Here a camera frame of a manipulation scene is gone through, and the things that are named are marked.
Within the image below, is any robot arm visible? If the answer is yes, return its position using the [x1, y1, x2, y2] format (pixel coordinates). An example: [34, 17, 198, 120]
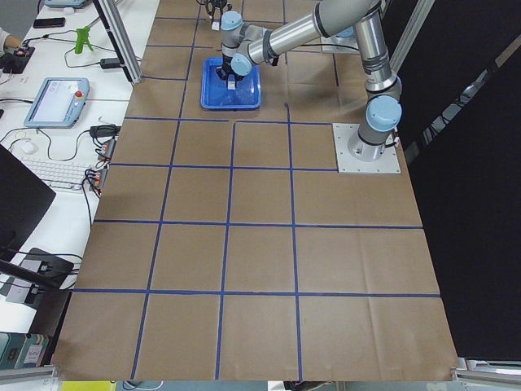
[217, 0, 402, 162]

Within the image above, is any white keyboard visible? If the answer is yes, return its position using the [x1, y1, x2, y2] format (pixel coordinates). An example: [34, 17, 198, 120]
[20, 156, 90, 192]

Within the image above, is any black power adapter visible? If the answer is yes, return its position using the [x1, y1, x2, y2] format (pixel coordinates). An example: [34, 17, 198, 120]
[99, 58, 121, 69]

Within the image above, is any green handled reacher grabber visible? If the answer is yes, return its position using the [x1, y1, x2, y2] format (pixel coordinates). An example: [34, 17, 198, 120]
[74, 26, 94, 55]

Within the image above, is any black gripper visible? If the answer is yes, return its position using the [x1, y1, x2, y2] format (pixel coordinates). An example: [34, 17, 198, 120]
[216, 56, 244, 86]
[203, 0, 233, 20]

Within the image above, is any black monitor stand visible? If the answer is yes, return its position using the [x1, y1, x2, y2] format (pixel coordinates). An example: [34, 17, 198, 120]
[1, 147, 73, 289]

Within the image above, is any blue plastic tray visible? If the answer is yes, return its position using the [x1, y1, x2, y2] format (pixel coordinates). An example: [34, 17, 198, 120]
[200, 57, 261, 111]

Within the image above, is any aluminium frame post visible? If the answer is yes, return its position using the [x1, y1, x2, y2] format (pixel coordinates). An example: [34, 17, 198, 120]
[93, 0, 142, 85]

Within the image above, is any teach pendant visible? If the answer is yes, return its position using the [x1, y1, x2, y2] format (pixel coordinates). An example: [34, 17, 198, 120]
[24, 77, 90, 128]

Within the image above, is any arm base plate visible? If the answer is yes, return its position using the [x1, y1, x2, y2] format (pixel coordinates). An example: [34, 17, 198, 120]
[332, 123, 401, 174]
[321, 35, 359, 55]

